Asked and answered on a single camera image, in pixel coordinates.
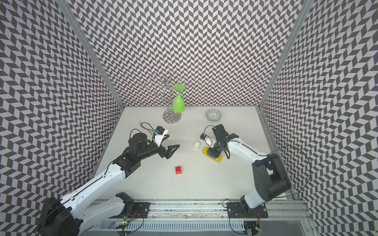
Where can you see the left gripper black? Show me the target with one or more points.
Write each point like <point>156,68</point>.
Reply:
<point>168,153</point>

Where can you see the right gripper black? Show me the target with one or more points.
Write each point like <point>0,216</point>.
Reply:
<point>211,151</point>

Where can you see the red lego brick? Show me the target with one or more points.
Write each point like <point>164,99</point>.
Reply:
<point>178,170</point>

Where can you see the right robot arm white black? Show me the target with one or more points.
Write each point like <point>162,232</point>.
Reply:
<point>269,173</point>

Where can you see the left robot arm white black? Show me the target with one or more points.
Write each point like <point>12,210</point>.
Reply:
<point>73,214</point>

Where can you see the patterned ceramic bowl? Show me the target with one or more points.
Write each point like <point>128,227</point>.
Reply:
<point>213,115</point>

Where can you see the green plastic wine glass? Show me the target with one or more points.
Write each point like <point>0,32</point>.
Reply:
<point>178,104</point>

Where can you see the chrome glass holder stand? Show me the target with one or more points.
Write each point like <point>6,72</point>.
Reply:
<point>162,85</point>

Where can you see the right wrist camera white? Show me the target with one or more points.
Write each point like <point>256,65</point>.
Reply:
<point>206,139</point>

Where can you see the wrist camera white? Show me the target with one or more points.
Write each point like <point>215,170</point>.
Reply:
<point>159,134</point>
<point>206,139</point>

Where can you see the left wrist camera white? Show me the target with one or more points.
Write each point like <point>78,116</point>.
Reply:
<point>159,134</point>

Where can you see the aluminium front rail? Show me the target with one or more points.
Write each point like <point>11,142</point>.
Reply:
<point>221,210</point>

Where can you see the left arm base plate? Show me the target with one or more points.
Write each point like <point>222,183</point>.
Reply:
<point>136,210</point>

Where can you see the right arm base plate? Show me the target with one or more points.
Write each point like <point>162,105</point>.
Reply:
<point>247,211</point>

